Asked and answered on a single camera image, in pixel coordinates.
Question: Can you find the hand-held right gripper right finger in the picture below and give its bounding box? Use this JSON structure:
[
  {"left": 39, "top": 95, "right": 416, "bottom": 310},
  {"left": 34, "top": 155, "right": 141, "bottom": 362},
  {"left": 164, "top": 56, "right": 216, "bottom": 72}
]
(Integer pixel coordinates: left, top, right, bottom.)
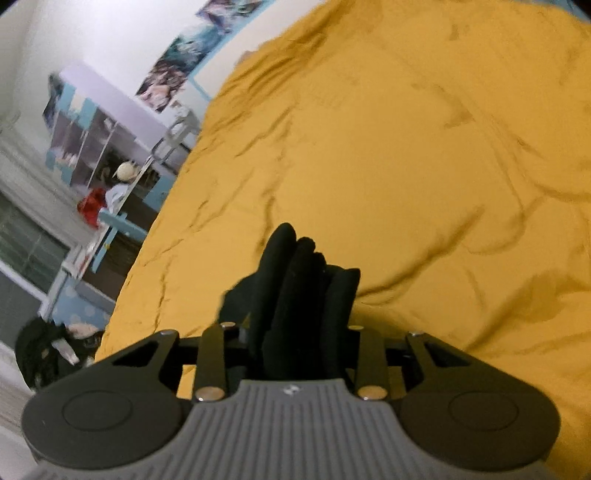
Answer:
[{"left": 347, "top": 324, "right": 468, "bottom": 401}]

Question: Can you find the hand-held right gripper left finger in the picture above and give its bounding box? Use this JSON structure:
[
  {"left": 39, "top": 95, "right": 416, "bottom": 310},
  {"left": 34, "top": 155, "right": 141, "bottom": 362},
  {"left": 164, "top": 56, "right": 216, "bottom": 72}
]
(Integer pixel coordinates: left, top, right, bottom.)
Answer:
[{"left": 111, "top": 322, "right": 252, "bottom": 402}]

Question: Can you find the black cloth garment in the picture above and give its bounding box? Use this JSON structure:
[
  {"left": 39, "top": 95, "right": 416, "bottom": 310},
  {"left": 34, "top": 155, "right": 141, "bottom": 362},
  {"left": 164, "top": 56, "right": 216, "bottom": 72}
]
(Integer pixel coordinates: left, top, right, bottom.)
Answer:
[{"left": 216, "top": 222, "right": 363, "bottom": 382}]

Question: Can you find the black bag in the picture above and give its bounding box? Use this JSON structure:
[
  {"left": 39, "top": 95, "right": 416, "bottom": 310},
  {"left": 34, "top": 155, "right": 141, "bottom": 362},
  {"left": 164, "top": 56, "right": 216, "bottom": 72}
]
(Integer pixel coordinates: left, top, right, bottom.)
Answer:
[{"left": 14, "top": 318, "right": 106, "bottom": 394}]

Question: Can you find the red bag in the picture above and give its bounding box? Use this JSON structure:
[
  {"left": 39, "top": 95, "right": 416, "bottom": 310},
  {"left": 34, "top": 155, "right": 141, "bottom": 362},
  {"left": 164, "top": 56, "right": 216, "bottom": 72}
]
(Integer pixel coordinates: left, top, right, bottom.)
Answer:
[{"left": 76, "top": 186, "right": 110, "bottom": 228}]

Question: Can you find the glass door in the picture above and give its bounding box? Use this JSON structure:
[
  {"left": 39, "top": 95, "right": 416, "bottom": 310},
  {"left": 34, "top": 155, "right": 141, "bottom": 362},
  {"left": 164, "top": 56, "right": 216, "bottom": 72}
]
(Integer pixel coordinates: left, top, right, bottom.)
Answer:
[{"left": 0, "top": 191, "right": 72, "bottom": 344}]

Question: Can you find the yellow blanket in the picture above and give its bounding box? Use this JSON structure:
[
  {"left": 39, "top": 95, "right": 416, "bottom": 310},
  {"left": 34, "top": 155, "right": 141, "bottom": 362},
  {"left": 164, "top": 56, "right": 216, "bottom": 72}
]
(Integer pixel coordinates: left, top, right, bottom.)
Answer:
[{"left": 95, "top": 0, "right": 591, "bottom": 480}]

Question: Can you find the white metal rack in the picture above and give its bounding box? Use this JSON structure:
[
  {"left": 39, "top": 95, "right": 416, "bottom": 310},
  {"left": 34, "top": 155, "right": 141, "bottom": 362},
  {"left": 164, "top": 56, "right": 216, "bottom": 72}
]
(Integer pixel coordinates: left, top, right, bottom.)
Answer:
[{"left": 150, "top": 102, "right": 205, "bottom": 168}]

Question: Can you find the purple shelf unit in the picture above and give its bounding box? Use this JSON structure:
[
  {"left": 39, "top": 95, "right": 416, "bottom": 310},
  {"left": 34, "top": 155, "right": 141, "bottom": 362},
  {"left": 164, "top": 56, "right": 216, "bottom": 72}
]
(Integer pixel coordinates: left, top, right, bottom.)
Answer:
[{"left": 42, "top": 62, "right": 204, "bottom": 210}]

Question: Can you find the light blue wooden frame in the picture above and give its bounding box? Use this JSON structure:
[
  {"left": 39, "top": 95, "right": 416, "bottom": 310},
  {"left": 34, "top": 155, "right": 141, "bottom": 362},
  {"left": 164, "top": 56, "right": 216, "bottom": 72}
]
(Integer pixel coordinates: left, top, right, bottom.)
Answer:
[{"left": 59, "top": 207, "right": 149, "bottom": 280}]

